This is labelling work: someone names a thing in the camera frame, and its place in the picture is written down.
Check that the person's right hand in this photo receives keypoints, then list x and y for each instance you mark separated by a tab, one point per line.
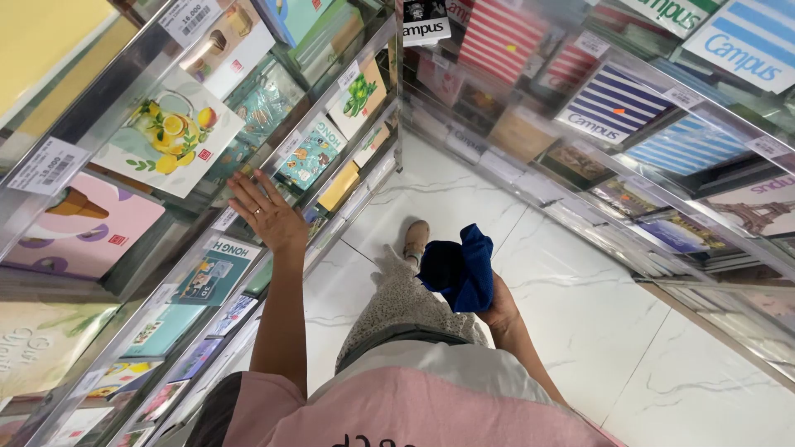
500	307

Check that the person's left hand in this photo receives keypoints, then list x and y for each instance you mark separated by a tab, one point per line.
273	220

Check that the blue cloth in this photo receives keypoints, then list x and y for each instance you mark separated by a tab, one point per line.
458	270

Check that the plain yellow notebook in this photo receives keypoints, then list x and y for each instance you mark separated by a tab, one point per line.
338	186

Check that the teal cartoon print notebook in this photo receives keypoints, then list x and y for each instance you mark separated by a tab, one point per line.
310	155

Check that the teal room print notebook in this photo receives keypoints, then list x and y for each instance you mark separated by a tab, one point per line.
214	273

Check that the speckled cream trousers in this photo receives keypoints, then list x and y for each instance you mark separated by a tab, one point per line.
404	307

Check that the beige shoe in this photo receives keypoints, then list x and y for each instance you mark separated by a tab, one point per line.
416	239

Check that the pink shirt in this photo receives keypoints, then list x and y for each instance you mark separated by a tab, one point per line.
410	403

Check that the lemon print notebook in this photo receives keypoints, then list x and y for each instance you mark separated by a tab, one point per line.
167	133

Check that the green leaf print notebook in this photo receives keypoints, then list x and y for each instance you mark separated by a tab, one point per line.
360	96

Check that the clear shelf rack of notebooks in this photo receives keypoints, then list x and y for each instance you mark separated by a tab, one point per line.
124	298

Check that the clear shelf rack striped notebooks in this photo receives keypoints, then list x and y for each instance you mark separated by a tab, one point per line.
621	186

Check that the coffee cup print notebook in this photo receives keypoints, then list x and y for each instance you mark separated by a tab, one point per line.
227	46

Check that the pink ice cream notebook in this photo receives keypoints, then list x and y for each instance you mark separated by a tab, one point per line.
81	229

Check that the white price label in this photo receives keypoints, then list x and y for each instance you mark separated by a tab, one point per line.
189	18
48	166

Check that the navy striped notebook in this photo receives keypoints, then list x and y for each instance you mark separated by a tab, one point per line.
612	102

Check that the red striped notebook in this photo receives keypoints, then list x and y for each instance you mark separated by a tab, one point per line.
500	37

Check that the tower print notebook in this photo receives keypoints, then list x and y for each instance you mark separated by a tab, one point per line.
754	208

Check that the light blue striped notebook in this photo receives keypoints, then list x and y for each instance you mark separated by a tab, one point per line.
745	40

